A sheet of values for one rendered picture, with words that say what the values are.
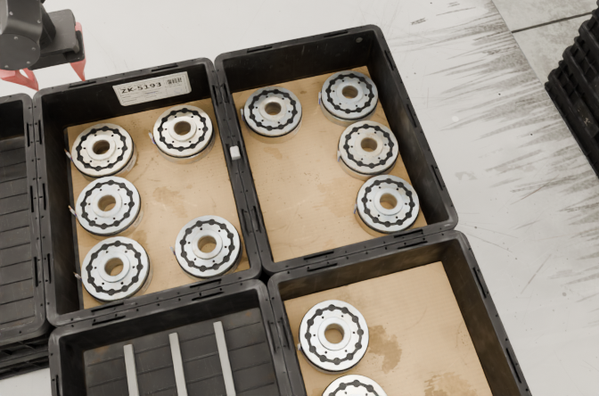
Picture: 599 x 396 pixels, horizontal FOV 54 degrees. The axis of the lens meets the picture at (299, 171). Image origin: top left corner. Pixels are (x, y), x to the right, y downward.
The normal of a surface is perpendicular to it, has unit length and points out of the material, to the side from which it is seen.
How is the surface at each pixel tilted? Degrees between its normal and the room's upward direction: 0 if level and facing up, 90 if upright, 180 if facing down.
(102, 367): 0
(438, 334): 0
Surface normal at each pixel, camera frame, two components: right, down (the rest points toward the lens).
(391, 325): 0.01, -0.45
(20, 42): 0.30, 0.85
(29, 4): 0.68, -0.45
